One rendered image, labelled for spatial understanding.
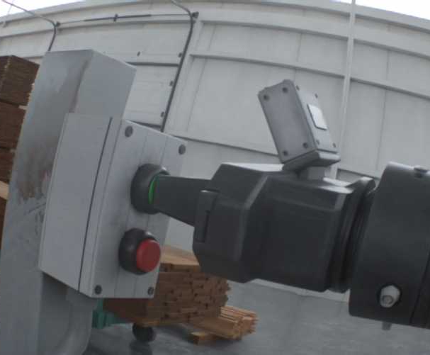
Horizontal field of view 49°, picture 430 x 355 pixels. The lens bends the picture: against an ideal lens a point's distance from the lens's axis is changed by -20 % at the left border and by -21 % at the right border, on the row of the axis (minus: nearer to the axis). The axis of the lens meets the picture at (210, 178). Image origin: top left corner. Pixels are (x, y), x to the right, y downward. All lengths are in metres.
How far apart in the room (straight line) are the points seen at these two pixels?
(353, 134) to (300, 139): 8.77
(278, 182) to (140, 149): 0.11
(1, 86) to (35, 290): 10.91
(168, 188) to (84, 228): 0.06
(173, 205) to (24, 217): 0.12
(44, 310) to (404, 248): 0.26
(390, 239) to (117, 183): 0.17
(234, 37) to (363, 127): 3.11
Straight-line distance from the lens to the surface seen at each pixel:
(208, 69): 10.44
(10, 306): 0.42
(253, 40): 10.23
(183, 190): 0.33
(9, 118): 11.45
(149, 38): 11.28
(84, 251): 0.34
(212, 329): 4.63
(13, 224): 0.40
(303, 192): 0.26
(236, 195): 0.26
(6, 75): 11.24
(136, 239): 0.34
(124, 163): 0.33
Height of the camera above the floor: 1.22
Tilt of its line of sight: 2 degrees up
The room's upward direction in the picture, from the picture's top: 13 degrees clockwise
